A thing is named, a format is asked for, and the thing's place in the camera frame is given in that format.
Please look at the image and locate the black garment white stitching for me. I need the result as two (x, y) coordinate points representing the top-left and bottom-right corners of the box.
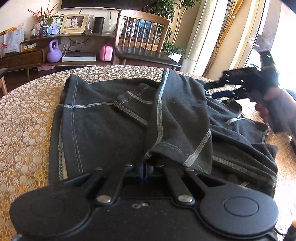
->
(49, 69), (278, 196)

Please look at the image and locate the right hand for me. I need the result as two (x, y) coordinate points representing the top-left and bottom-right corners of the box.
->
(249, 87), (295, 137)

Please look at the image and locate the white standing air conditioner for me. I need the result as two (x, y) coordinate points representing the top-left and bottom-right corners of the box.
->
(181, 0), (228, 76)

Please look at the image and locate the green potted tree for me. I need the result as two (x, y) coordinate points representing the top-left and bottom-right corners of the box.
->
(141, 0), (201, 57)

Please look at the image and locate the pink container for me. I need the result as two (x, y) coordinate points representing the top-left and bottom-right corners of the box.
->
(100, 44), (113, 62)

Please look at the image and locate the lace patterned tablecloth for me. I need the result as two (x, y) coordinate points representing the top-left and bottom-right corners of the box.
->
(1, 66), (295, 240)

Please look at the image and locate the white flat box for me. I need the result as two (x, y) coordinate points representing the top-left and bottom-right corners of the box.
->
(61, 52), (96, 62)

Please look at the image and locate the wooden tv console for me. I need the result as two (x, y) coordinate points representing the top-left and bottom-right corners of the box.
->
(0, 32), (117, 78)

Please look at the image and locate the purple kettlebell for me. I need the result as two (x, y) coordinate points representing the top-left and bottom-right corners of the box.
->
(47, 39), (62, 63)

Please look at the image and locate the black speaker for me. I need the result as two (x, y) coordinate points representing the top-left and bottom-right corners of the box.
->
(92, 17), (104, 34)

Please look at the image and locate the framed photo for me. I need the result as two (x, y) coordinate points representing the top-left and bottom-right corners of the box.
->
(60, 14), (89, 34)

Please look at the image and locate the pink flower plant pot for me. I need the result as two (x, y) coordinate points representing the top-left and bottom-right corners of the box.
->
(28, 1), (64, 38)

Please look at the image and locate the white gift bag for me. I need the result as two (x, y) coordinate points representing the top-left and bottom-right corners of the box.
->
(0, 28), (24, 58)

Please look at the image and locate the black wall television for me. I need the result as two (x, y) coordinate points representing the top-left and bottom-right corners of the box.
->
(61, 0), (152, 10)

